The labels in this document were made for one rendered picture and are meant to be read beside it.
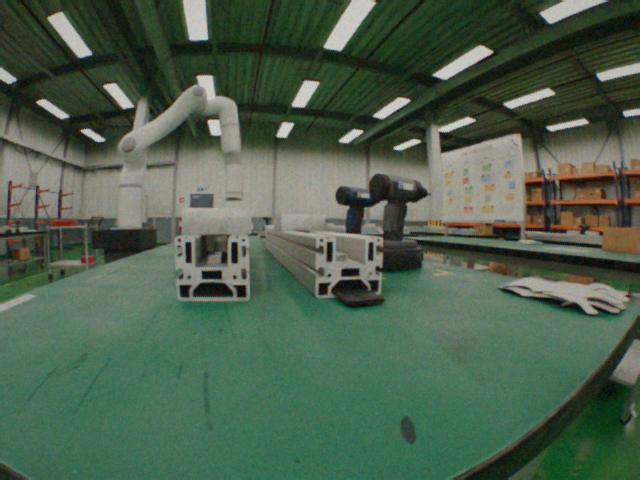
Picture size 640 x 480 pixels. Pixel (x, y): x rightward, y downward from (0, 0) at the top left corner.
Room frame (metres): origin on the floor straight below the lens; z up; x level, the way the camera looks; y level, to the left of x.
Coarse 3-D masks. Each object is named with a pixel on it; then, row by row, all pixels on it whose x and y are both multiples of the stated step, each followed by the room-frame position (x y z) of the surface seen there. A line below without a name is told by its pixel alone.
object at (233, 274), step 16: (176, 240) 0.35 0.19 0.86; (192, 240) 0.35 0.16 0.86; (240, 240) 0.37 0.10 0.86; (176, 256) 0.35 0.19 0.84; (192, 256) 0.35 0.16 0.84; (208, 256) 0.40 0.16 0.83; (224, 256) 0.49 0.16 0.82; (240, 256) 0.37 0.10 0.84; (192, 272) 0.35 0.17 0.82; (208, 272) 0.41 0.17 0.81; (224, 272) 0.36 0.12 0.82; (240, 272) 0.37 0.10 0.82; (192, 288) 0.35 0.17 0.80; (208, 288) 0.41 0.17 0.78; (224, 288) 0.42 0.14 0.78; (240, 288) 0.43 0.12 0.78
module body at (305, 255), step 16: (272, 240) 0.94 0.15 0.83; (288, 240) 0.69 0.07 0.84; (304, 240) 0.47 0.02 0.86; (320, 240) 0.41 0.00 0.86; (336, 240) 0.54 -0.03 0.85; (352, 240) 0.47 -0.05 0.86; (368, 240) 0.42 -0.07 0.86; (288, 256) 0.63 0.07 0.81; (304, 256) 0.47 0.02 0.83; (320, 256) 0.40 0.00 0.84; (336, 256) 0.45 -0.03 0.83; (352, 256) 0.46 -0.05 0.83; (368, 256) 0.44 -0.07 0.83; (304, 272) 0.47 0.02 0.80; (320, 272) 0.42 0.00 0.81; (336, 272) 0.40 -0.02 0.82; (352, 272) 0.44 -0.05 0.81; (368, 272) 0.42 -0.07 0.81; (320, 288) 0.44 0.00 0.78; (368, 288) 0.42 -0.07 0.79
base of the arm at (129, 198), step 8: (120, 192) 1.06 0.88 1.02; (128, 192) 1.06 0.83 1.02; (136, 192) 1.09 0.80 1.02; (120, 200) 1.06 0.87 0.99; (128, 200) 1.06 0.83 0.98; (136, 200) 1.09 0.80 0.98; (120, 208) 1.05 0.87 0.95; (128, 208) 1.06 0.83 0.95; (136, 208) 1.09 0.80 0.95; (120, 216) 1.05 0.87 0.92; (128, 216) 1.06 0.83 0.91; (136, 216) 1.09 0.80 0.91; (120, 224) 1.05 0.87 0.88; (128, 224) 1.06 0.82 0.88; (136, 224) 1.09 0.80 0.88
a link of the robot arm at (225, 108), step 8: (208, 104) 1.29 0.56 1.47; (216, 104) 1.25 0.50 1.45; (224, 104) 1.25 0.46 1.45; (232, 104) 1.27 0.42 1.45; (192, 112) 1.28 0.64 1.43; (200, 112) 1.29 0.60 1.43; (208, 112) 1.29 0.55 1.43; (216, 112) 1.27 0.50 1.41; (224, 112) 1.26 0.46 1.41; (232, 112) 1.27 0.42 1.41; (224, 120) 1.26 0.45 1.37; (232, 120) 1.27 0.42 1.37
